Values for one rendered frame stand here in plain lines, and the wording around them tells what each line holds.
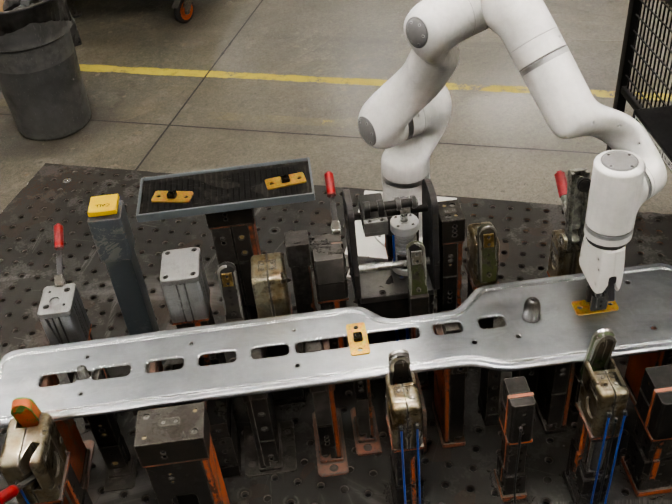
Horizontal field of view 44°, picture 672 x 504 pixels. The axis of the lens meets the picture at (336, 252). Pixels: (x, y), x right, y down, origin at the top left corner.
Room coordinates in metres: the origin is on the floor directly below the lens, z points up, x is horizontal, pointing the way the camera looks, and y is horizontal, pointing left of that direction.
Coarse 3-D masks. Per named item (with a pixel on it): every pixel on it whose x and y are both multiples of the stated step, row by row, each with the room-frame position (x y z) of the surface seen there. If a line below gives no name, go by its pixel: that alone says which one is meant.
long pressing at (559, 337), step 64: (256, 320) 1.19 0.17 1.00; (320, 320) 1.18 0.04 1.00; (384, 320) 1.15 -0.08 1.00; (448, 320) 1.14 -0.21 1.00; (512, 320) 1.12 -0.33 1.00; (576, 320) 1.10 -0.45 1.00; (640, 320) 1.09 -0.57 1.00; (0, 384) 1.09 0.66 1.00; (64, 384) 1.07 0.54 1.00; (128, 384) 1.06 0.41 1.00; (192, 384) 1.04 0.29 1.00; (256, 384) 1.03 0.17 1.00; (320, 384) 1.02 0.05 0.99
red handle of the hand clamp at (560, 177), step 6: (558, 174) 1.38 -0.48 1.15; (564, 174) 1.38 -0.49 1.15; (558, 180) 1.37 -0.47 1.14; (564, 180) 1.37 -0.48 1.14; (558, 186) 1.36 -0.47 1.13; (564, 186) 1.36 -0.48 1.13; (558, 192) 1.36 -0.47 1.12; (564, 192) 1.35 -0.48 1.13; (564, 198) 1.34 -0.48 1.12; (564, 204) 1.33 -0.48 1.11; (564, 210) 1.32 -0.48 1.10; (576, 234) 1.27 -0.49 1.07; (576, 240) 1.26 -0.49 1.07
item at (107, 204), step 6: (96, 198) 1.45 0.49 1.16; (102, 198) 1.45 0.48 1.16; (108, 198) 1.44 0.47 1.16; (114, 198) 1.44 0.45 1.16; (90, 204) 1.43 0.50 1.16; (96, 204) 1.43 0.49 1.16; (102, 204) 1.42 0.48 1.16; (108, 204) 1.42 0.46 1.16; (114, 204) 1.42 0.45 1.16; (90, 210) 1.41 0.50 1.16; (96, 210) 1.40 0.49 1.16; (102, 210) 1.40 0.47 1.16; (108, 210) 1.40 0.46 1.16; (114, 210) 1.40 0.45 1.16; (90, 216) 1.40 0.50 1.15
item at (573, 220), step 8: (584, 168) 1.30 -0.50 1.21; (568, 176) 1.30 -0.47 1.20; (576, 176) 1.29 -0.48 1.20; (584, 176) 1.29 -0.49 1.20; (568, 184) 1.29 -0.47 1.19; (576, 184) 1.29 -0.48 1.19; (584, 184) 1.26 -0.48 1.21; (568, 192) 1.29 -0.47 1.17; (576, 192) 1.29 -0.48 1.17; (584, 192) 1.28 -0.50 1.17; (568, 200) 1.28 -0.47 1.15; (576, 200) 1.28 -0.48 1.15; (584, 200) 1.28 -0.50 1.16; (568, 208) 1.28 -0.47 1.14; (576, 208) 1.28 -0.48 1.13; (584, 208) 1.27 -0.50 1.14; (568, 216) 1.27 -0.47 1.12; (576, 216) 1.28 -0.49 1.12; (584, 216) 1.27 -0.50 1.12; (568, 224) 1.27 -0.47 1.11; (576, 224) 1.28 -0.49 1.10; (568, 232) 1.26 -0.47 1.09; (568, 240) 1.26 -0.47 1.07; (568, 248) 1.26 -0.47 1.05
